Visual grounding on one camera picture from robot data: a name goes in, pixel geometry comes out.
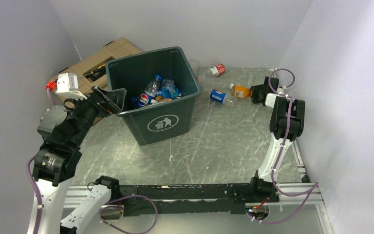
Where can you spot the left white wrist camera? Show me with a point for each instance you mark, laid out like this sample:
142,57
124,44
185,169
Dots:
67,86

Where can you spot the dark green plastic bin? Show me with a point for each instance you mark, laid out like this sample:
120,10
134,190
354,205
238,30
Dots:
166,119

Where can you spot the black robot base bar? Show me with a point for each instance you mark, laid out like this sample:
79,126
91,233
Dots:
191,198

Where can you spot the orange juice bottle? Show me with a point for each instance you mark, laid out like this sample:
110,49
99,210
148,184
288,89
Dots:
239,91

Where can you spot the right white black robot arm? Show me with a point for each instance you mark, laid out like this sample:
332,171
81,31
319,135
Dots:
286,125

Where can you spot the tan plastic toolbox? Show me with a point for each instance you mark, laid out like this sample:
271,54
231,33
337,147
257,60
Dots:
90,72

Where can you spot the amber orange tea bottle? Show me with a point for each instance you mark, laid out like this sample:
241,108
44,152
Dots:
162,99

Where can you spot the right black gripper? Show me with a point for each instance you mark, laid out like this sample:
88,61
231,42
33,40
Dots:
255,90

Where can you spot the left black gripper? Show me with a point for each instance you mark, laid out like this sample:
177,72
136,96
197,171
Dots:
114,101

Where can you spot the aluminium frame rail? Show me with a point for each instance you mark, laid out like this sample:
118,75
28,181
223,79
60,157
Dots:
293,145

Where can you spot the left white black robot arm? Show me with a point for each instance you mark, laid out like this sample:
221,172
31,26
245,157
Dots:
63,129

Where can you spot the clear bottle red label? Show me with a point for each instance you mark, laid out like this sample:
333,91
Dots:
212,72

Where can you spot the crushed clear blue label bottle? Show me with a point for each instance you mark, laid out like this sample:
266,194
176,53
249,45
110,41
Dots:
170,90

